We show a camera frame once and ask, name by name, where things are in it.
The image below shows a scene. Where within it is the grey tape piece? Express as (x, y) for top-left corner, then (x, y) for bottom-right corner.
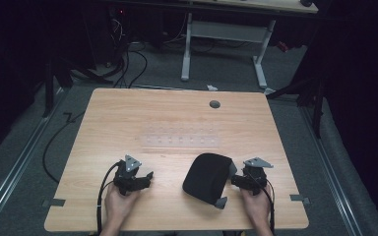
(40, 198), (67, 208)
(289, 194), (311, 205)

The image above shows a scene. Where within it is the person's left hand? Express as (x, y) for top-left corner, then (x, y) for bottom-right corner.
(103, 182), (143, 228)

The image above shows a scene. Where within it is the bundle of black cables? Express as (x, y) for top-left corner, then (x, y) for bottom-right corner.
(106, 13), (149, 89)

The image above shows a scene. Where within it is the black padded cushion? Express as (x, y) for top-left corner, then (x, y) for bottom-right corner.
(181, 152), (238, 210)

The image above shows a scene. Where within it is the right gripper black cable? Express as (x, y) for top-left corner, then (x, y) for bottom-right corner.
(246, 168), (276, 236)

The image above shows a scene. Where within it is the person's right hand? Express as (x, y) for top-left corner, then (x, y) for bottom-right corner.
(240, 184), (273, 228)

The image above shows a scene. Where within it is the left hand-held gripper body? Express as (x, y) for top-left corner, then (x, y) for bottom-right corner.
(112, 154), (147, 197)

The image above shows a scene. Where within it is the white table frame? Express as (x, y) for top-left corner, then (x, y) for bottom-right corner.
(179, 0), (320, 90)

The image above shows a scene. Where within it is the metal floor rail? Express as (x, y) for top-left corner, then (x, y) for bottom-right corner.
(298, 105), (365, 236)
(0, 88), (69, 230)

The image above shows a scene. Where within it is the black metal stand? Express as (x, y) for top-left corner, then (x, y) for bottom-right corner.
(41, 57), (114, 118)
(265, 73), (328, 140)

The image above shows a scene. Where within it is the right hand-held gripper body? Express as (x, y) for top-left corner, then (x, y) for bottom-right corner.
(240, 156), (275, 197)

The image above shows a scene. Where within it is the clear plastic strip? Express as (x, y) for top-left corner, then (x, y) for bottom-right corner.
(141, 133), (221, 149)

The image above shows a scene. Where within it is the black floor cable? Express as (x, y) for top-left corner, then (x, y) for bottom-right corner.
(41, 111), (87, 185)

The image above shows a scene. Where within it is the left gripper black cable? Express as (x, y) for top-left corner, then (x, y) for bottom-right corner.
(95, 160), (126, 236)

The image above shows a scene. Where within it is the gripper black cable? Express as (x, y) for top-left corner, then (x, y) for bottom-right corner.
(95, 160), (126, 236)
(246, 168), (276, 236)

